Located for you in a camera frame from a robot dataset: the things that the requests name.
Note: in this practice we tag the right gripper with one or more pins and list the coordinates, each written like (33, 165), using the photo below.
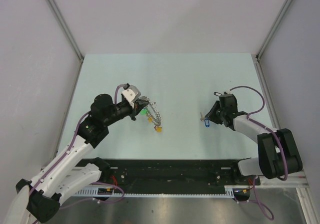
(211, 115)

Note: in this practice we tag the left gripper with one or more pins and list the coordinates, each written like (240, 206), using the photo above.
(138, 103)

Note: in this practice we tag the blue tag key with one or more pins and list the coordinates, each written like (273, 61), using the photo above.
(204, 120)

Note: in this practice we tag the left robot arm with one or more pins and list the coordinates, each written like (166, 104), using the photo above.
(53, 185)

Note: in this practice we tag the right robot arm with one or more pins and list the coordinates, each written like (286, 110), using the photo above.
(278, 155)

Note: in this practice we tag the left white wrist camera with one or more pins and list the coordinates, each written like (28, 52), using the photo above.
(131, 93)

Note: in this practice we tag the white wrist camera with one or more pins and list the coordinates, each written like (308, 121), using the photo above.
(131, 93)
(227, 92)

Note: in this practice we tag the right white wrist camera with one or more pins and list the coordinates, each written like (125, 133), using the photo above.
(227, 92)

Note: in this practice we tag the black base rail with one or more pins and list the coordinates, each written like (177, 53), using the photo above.
(176, 177)

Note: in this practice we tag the left aluminium frame post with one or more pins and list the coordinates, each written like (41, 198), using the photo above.
(53, 6)

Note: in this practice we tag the aluminium frame post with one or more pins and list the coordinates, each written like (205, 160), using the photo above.
(53, 6)
(274, 27)

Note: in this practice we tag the right aluminium frame post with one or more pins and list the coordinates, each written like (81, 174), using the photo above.
(274, 27)

